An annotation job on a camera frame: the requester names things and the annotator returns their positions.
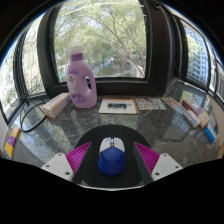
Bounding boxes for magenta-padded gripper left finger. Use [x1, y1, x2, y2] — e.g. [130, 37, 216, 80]
[40, 142, 94, 186]

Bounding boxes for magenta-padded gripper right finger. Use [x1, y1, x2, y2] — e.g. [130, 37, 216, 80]
[133, 142, 184, 186]

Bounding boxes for blue and white computer mouse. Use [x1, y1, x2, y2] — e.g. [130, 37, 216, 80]
[97, 136, 127, 177]

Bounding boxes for round black mouse pad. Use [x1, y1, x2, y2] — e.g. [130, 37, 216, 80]
[73, 124, 151, 188]

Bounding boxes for yellow and purple book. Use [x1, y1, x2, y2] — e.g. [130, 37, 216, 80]
[3, 125, 22, 159]

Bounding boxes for white book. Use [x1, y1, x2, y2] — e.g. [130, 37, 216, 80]
[183, 109, 202, 129]

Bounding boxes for blue book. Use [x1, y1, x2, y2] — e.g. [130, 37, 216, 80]
[204, 122, 220, 144]

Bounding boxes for beige book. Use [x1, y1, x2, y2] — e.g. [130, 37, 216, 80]
[198, 111, 212, 129]

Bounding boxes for orange and white carton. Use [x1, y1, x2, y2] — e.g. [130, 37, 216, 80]
[42, 92, 72, 119]

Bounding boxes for colourful flat book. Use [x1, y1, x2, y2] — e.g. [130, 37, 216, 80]
[162, 96, 188, 116]

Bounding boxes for printed leaflet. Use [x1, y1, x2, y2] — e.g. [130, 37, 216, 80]
[134, 97, 168, 112]

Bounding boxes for red book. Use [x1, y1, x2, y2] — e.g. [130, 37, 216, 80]
[181, 99, 205, 116]

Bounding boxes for white card with orange border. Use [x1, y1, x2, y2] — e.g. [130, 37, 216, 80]
[98, 97, 139, 115]

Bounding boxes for purple detergent bottle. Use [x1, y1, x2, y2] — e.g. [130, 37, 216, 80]
[66, 45, 98, 110]

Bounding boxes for black-framed window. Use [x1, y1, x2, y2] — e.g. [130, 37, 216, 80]
[0, 19, 48, 118]
[181, 19, 224, 101]
[52, 0, 148, 82]

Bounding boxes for black cable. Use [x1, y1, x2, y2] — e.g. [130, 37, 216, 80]
[19, 94, 48, 134]

